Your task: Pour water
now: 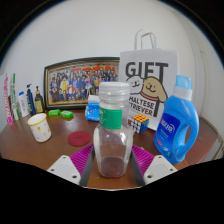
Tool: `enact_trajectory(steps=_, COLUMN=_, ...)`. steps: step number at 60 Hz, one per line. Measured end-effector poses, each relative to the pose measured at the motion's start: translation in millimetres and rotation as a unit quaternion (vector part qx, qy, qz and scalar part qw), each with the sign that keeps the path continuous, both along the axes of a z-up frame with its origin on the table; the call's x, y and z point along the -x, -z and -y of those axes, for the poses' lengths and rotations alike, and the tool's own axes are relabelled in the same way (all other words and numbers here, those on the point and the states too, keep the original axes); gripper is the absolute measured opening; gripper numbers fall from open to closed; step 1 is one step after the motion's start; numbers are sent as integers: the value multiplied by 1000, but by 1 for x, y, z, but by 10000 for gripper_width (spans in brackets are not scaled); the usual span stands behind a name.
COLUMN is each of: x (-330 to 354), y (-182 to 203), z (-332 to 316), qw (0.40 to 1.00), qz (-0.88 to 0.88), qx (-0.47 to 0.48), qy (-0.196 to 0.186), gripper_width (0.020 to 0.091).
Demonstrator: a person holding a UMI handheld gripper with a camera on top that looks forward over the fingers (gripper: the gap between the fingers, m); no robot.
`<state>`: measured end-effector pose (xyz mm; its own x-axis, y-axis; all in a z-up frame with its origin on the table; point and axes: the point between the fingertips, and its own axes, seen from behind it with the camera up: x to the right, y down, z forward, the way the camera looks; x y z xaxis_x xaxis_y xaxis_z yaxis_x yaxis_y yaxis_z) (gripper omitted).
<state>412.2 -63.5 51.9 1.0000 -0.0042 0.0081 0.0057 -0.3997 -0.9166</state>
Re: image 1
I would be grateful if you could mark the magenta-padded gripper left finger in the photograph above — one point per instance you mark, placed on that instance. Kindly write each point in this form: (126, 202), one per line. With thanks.
(75, 163)

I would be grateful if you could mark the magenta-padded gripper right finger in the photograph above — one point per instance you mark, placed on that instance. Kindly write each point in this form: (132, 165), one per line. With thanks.
(150, 163)

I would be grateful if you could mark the clear bottle with green label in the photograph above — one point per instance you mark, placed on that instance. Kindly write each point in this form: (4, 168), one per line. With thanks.
(112, 146)

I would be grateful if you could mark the flat round red coaster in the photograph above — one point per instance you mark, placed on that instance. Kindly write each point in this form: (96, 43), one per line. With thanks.
(79, 138)

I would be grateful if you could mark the blue detergent bottle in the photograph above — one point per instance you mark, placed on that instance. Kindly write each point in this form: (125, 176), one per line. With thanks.
(173, 133)

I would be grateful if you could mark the colourful puzzle cube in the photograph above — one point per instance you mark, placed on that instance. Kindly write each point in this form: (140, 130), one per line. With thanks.
(139, 122)

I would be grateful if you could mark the white cup with yellow rim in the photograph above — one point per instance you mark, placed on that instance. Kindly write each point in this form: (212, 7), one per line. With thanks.
(40, 129)

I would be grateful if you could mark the small green box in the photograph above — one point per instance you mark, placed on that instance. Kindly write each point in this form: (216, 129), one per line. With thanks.
(66, 114)
(54, 112)

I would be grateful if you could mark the blue tissue pack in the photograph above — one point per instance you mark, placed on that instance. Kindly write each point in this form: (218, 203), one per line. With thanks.
(92, 111)

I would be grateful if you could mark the dark pump bottle yellow label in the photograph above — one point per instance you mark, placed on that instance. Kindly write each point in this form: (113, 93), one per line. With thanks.
(39, 104)

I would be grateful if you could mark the dark blue pump bottle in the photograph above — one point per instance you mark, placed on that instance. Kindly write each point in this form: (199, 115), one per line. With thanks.
(30, 101)

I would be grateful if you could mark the white bottle with blue cap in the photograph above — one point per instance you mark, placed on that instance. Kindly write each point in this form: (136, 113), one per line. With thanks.
(23, 106)

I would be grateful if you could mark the framed group picture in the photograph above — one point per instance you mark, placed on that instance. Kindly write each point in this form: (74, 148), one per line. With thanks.
(71, 83)

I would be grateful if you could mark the white printed paper gift bag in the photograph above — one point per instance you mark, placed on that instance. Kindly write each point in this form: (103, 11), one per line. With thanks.
(151, 71)

